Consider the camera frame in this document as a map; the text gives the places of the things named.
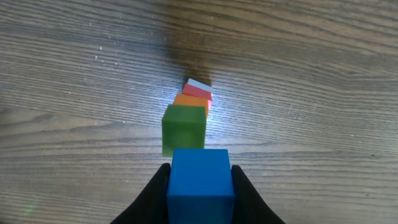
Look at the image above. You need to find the white cube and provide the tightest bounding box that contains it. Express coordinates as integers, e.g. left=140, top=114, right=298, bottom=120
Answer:
left=187, top=78, right=214, bottom=93

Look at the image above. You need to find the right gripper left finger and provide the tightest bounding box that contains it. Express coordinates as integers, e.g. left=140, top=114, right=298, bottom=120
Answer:
left=109, top=162, right=172, bottom=224

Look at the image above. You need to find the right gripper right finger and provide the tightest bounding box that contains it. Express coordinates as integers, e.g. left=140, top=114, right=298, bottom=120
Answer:
left=231, top=164, right=287, bottom=224

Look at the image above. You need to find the red cube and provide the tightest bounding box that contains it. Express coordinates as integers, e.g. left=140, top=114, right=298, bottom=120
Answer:
left=182, top=83, right=213, bottom=110

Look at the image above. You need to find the green cube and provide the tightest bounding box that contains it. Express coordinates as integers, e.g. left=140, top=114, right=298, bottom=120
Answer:
left=161, top=104, right=207, bottom=158

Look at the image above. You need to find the blue cube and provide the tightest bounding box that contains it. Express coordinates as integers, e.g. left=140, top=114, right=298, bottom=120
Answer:
left=166, top=148, right=236, bottom=224

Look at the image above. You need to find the orange cube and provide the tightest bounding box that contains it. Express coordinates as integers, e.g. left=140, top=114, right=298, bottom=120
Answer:
left=172, top=93, right=210, bottom=118

